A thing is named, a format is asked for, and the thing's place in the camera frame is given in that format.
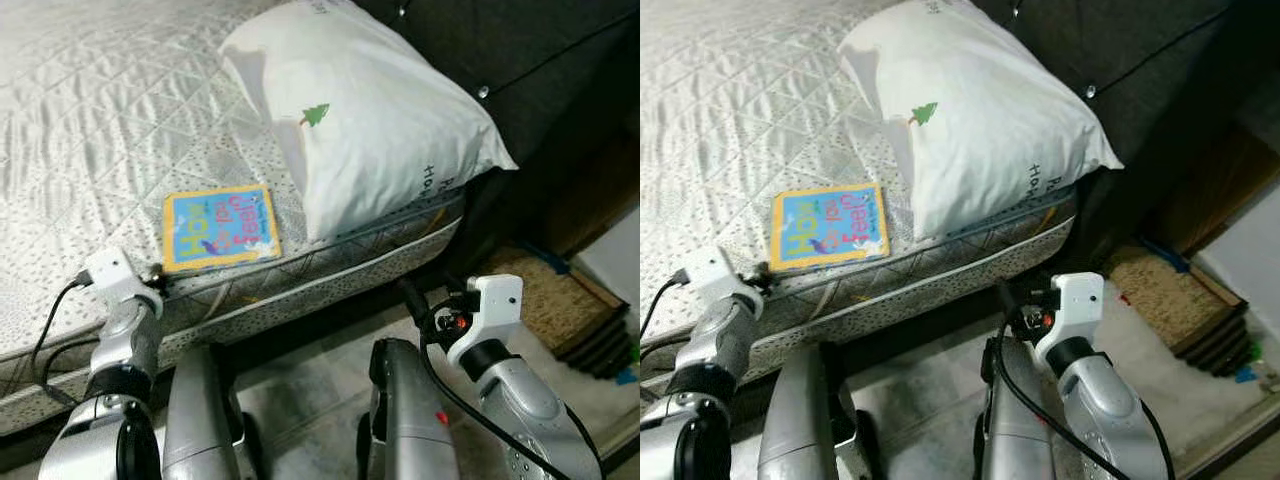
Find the white pillow with green tree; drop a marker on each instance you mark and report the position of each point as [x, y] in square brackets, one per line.
[380, 130]
[990, 120]

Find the grey right robot leg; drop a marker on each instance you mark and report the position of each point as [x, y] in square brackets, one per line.
[405, 420]
[1010, 430]

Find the grey robot leg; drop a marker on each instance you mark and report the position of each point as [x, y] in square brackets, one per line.
[405, 420]
[800, 420]
[200, 420]
[1010, 430]

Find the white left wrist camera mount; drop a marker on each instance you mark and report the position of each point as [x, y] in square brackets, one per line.
[112, 272]
[712, 275]

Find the brown chipboard panel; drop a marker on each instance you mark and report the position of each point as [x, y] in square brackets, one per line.
[1165, 290]
[545, 300]

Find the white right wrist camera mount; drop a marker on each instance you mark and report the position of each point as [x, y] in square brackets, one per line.
[492, 305]
[1075, 300]

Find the grey left robot leg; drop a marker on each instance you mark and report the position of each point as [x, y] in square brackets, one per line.
[200, 420]
[800, 420]

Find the white quilted mattress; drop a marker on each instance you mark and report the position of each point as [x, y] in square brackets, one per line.
[100, 120]
[730, 120]

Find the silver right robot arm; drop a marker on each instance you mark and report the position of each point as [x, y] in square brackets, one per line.
[530, 410]
[1110, 410]

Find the dark tufted headboard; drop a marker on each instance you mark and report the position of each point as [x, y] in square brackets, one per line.
[1180, 60]
[560, 70]

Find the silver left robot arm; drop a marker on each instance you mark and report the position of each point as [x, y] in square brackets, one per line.
[100, 400]
[700, 400]

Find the blue yellow children's book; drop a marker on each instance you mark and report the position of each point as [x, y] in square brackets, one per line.
[220, 228]
[828, 226]

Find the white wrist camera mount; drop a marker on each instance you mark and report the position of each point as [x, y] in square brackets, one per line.
[712, 275]
[1075, 300]
[492, 305]
[112, 272]

